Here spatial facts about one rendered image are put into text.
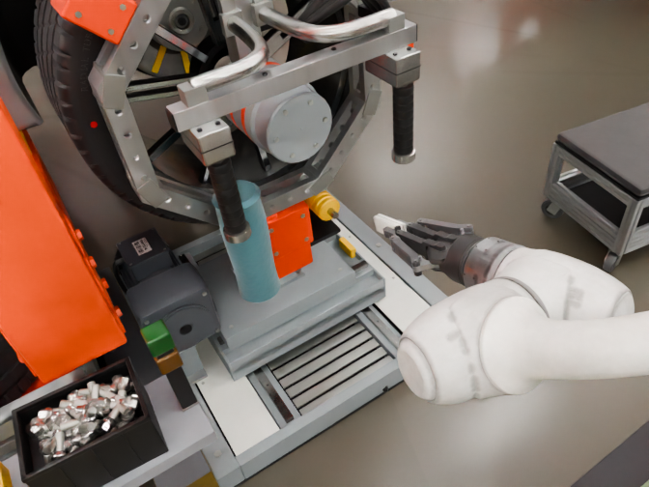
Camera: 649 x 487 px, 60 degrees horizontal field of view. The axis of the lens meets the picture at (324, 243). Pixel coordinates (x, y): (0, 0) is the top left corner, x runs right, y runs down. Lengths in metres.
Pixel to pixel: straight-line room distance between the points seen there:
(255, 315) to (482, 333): 0.98
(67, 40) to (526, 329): 0.81
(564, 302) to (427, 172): 1.64
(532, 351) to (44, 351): 0.82
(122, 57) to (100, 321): 0.46
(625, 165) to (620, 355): 1.31
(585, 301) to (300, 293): 0.96
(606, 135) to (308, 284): 1.02
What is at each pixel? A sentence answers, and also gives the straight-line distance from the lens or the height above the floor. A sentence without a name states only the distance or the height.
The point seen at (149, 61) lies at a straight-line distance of 1.57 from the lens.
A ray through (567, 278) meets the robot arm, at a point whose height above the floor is 0.85.
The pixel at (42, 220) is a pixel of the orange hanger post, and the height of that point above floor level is 0.84.
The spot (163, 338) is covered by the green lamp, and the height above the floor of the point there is 0.65.
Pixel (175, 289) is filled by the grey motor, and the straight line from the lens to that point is 1.38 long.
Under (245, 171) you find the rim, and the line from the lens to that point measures 1.31.
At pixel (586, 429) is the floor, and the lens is 1.61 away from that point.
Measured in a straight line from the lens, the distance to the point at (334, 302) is 1.60.
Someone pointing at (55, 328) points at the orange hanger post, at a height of 0.64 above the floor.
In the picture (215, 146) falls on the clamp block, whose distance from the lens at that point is 0.82.
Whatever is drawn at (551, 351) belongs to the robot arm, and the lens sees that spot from 0.57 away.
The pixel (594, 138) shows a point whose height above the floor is 0.34.
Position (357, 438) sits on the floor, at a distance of 1.53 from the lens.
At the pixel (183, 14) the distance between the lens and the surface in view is 1.52.
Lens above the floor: 1.35
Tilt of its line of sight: 42 degrees down
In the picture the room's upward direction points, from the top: 8 degrees counter-clockwise
